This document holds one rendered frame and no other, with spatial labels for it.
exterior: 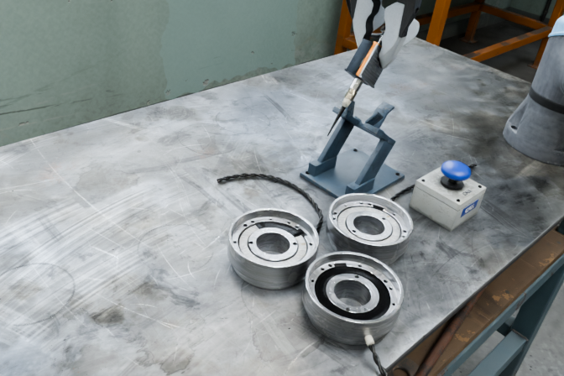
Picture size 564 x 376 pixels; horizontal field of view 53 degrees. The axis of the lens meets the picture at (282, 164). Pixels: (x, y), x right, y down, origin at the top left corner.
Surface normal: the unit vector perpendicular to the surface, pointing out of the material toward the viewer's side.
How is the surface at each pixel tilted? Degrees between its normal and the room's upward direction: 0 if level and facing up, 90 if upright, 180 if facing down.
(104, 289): 0
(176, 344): 0
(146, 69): 90
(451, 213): 90
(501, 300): 0
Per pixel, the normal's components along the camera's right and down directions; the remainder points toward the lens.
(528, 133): -0.77, -0.05
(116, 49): 0.68, 0.45
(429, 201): -0.73, 0.30
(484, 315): 0.11, -0.84
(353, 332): -0.07, 0.53
